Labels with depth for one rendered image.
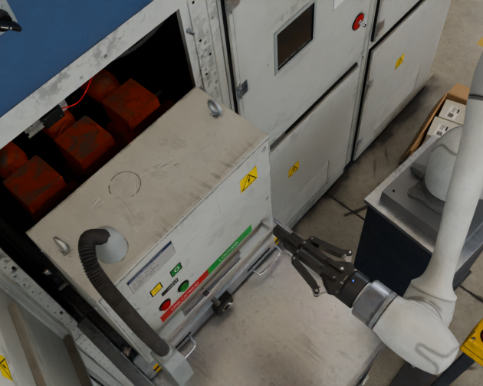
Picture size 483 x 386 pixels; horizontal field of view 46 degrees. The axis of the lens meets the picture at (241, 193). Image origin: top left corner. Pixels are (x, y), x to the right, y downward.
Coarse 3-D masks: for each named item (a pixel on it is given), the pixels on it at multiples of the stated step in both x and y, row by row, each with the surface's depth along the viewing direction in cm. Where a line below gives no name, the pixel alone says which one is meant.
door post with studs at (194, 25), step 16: (192, 0) 119; (192, 16) 122; (192, 32) 123; (208, 32) 129; (192, 48) 129; (208, 48) 133; (192, 64) 132; (208, 64) 136; (192, 80) 143; (208, 80) 140
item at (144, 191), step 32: (192, 96) 128; (160, 128) 124; (192, 128) 124; (224, 128) 123; (256, 128) 123; (128, 160) 121; (160, 160) 120; (192, 160) 120; (224, 160) 119; (96, 192) 117; (128, 192) 117; (160, 192) 116; (192, 192) 116; (64, 224) 114; (96, 224) 113; (128, 224) 113; (160, 224) 112; (64, 256) 110; (128, 256) 109
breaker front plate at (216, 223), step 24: (264, 144) 122; (240, 168) 120; (264, 168) 130; (216, 192) 117; (240, 192) 127; (264, 192) 138; (192, 216) 115; (216, 216) 124; (240, 216) 135; (264, 216) 148; (168, 240) 113; (192, 240) 122; (216, 240) 132; (144, 264) 111; (168, 264) 119; (192, 264) 130; (120, 288) 109; (144, 288) 117; (144, 312) 124; (168, 336) 144
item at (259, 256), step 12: (276, 240) 163; (264, 252) 161; (252, 264) 159; (240, 276) 157; (228, 288) 155; (204, 312) 151; (192, 324) 149; (180, 336) 148; (144, 360) 146; (144, 372) 144; (156, 372) 149
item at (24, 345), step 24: (0, 288) 124; (0, 312) 115; (24, 312) 133; (48, 312) 144; (0, 336) 97; (24, 336) 118; (48, 336) 144; (72, 336) 158; (0, 360) 91; (24, 360) 114; (48, 360) 132; (72, 360) 155; (0, 384) 86; (24, 384) 106; (48, 384) 115; (72, 384) 142
